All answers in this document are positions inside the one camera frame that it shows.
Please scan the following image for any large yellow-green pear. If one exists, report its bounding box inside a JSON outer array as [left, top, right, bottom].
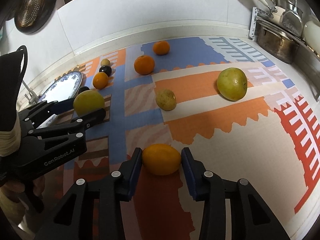
[[73, 90, 105, 116]]

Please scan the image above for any dark plum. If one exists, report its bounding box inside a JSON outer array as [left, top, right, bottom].
[[78, 86, 89, 94], [99, 65, 112, 77]]

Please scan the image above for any small orange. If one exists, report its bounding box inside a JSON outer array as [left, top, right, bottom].
[[92, 72, 109, 90]]

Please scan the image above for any small tan round fruit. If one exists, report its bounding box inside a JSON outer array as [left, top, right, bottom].
[[100, 59, 111, 67]]

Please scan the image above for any small yellow-green fruit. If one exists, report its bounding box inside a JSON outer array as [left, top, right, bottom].
[[156, 89, 177, 111]]

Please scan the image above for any orange mandarin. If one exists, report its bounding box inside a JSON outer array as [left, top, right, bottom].
[[134, 55, 155, 75], [152, 41, 170, 55]]

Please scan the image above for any large green apple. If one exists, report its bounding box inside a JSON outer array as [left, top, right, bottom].
[[216, 68, 248, 101]]

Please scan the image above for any gloved left hand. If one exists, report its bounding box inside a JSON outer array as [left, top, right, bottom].
[[1, 45, 28, 157]]

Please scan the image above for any blue white porcelain plate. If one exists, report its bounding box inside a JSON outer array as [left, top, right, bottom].
[[38, 71, 82, 102]]

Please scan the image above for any thin chrome faucet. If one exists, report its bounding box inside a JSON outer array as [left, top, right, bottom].
[[22, 81, 39, 105]]

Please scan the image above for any colourful patterned table mat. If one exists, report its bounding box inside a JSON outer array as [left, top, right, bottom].
[[54, 37, 319, 239]]

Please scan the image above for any brass perforated strainer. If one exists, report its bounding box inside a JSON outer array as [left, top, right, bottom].
[[16, 0, 43, 28]]

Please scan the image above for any black frying pan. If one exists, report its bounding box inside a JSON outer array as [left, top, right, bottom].
[[14, 0, 56, 34]]

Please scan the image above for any steel cooking pot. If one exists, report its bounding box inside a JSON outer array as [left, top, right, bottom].
[[257, 20, 299, 64]]

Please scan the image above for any metal ladle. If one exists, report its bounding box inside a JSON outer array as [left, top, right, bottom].
[[280, 0, 304, 37]]

